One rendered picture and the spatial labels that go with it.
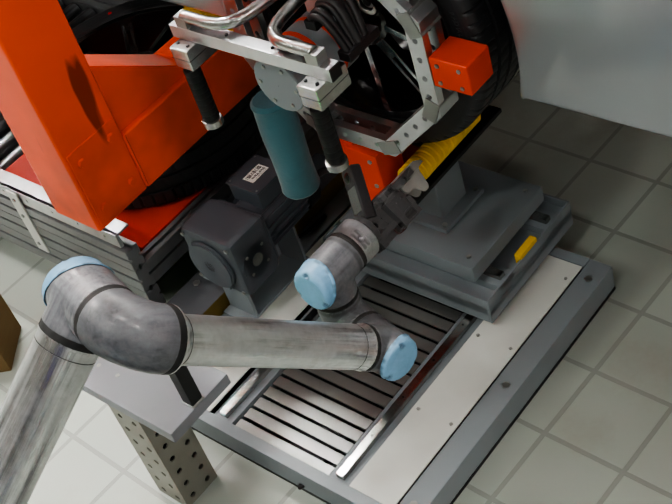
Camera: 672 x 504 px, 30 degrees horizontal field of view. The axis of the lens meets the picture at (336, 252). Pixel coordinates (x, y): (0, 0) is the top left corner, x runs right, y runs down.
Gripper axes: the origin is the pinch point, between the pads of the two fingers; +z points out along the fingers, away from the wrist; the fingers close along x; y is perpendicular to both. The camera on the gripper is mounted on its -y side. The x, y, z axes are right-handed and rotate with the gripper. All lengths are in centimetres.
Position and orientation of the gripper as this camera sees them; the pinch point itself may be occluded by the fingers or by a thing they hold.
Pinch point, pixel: (414, 162)
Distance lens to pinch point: 253.7
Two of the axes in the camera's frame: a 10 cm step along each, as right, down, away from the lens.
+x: 3.6, -2.8, -8.9
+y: 7.1, 7.0, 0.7
